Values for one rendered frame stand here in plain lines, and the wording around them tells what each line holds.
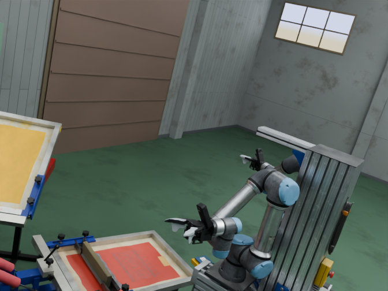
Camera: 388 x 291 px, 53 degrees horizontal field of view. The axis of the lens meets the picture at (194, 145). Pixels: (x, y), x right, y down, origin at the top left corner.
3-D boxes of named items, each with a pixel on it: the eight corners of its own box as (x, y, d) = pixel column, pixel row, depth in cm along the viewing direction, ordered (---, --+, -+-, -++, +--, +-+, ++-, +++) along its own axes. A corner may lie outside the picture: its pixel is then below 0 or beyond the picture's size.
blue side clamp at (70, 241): (91, 244, 262) (93, 235, 260) (94, 248, 259) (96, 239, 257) (45, 251, 243) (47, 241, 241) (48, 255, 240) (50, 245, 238)
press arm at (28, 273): (47, 273, 217) (48, 265, 215) (50, 280, 212) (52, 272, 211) (14, 279, 206) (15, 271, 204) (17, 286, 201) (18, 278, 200)
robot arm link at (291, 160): (299, 166, 229) (247, 195, 265) (311, 167, 235) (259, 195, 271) (293, 148, 234) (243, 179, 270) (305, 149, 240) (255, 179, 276)
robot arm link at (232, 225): (240, 238, 178) (245, 222, 176) (221, 241, 172) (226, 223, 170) (230, 229, 184) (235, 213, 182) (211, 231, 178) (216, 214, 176)
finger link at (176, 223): (163, 231, 166) (184, 235, 166) (165, 218, 166) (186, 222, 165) (163, 228, 170) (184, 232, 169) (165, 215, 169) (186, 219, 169)
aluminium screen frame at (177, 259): (153, 234, 292) (154, 230, 291) (200, 283, 250) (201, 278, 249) (46, 250, 242) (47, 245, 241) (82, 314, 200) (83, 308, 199)
